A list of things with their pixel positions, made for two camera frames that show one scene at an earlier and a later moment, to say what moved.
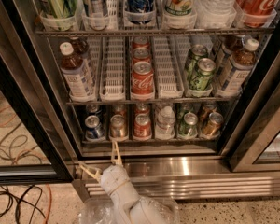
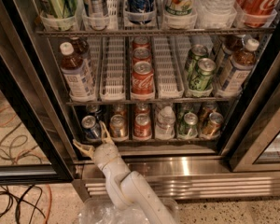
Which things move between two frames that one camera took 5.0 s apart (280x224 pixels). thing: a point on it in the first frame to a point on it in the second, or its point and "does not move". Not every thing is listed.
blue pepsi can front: [94, 131] does not move
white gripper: [112, 177] to [104, 155]
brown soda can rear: [119, 109] does not move
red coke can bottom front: [142, 128] does not move
